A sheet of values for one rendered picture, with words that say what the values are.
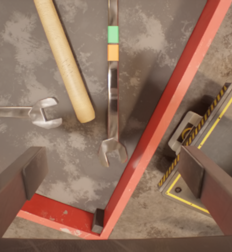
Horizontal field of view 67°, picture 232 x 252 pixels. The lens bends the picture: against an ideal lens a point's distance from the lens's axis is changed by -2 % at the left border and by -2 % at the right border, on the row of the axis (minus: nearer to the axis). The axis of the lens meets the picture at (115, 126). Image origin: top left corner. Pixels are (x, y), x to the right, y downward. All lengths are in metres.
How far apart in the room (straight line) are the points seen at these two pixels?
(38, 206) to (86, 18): 0.27
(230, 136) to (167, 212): 0.83
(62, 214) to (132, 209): 1.25
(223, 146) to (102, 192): 0.84
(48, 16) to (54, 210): 0.27
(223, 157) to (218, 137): 0.12
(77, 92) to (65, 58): 0.04
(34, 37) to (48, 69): 0.04
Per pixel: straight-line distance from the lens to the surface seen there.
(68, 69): 0.23
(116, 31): 0.24
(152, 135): 0.22
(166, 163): 1.20
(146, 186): 1.42
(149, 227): 1.69
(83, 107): 0.23
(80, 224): 0.31
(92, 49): 0.25
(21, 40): 0.28
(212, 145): 1.03
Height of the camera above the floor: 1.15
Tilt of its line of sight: 74 degrees down
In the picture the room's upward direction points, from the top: 177 degrees clockwise
